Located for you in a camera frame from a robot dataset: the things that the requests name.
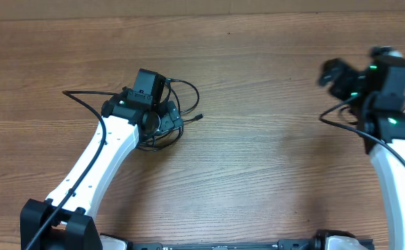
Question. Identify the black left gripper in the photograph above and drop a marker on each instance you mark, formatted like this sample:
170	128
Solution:
169	114

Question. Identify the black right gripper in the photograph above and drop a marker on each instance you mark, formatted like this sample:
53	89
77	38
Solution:
349	75

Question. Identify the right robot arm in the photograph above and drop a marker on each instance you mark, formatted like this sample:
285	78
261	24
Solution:
373	107

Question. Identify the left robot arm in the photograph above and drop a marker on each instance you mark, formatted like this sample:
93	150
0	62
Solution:
133	118

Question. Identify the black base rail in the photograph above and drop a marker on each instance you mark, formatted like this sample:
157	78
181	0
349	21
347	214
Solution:
286	244

